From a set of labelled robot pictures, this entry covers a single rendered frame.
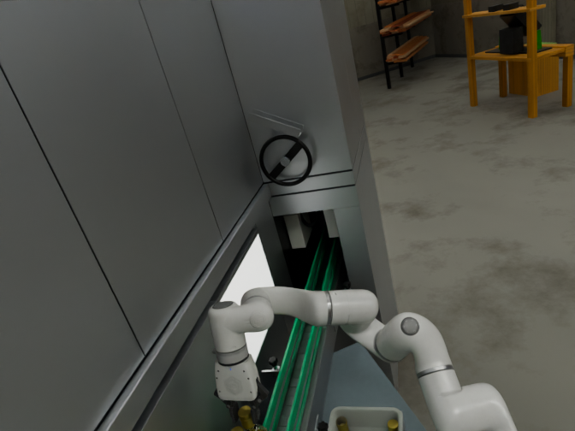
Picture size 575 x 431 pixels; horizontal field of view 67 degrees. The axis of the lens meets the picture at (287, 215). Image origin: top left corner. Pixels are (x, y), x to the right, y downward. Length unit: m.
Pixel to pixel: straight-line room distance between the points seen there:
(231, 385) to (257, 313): 0.20
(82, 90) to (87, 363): 0.53
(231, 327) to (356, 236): 0.95
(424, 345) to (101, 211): 0.76
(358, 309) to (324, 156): 0.81
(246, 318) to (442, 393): 0.46
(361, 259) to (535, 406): 1.20
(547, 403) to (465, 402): 1.60
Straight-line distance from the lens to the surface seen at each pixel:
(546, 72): 7.79
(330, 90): 1.65
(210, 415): 1.27
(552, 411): 2.63
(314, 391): 1.55
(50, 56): 0.97
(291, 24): 1.64
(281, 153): 1.74
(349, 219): 1.82
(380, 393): 1.67
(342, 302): 1.06
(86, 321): 0.92
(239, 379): 1.09
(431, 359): 1.08
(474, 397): 1.08
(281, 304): 1.13
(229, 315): 1.02
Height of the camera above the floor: 1.99
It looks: 24 degrees down
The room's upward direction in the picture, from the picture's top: 15 degrees counter-clockwise
